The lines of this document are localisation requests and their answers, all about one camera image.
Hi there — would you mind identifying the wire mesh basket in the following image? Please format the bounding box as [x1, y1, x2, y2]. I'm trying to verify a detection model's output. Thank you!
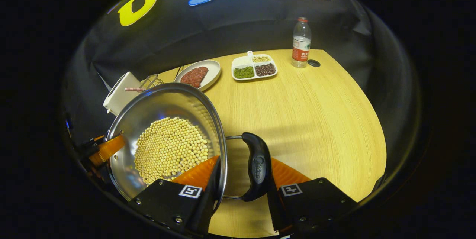
[139, 74, 164, 91]

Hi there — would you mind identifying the pile of dark red beans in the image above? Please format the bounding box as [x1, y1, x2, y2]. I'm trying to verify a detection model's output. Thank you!
[255, 63, 277, 77]

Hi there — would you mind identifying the pile of green beans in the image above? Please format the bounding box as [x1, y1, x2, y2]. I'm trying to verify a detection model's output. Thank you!
[234, 66, 255, 79]

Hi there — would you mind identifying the steel pot with black handles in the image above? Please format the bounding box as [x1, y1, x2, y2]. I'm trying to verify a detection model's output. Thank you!
[105, 82, 273, 202]

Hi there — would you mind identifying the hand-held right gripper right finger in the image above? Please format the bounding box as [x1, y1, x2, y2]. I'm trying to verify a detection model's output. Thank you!
[266, 157, 358, 234]

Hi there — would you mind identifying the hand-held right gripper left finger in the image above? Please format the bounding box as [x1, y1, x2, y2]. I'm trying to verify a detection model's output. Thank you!
[128, 155, 222, 236]

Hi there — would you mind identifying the white divided dish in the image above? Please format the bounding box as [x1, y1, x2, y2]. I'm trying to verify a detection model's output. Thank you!
[231, 51, 278, 81]

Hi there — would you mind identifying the white round plate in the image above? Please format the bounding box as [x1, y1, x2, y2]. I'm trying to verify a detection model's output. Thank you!
[174, 59, 221, 91]

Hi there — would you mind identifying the clear plastic water bottle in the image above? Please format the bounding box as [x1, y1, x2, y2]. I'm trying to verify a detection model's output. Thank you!
[291, 17, 312, 68]

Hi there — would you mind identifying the white toaster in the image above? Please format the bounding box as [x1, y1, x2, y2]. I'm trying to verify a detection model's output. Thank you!
[103, 71, 142, 116]

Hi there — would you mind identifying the pile of soybeans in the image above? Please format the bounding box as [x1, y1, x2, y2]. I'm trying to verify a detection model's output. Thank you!
[134, 117, 209, 185]

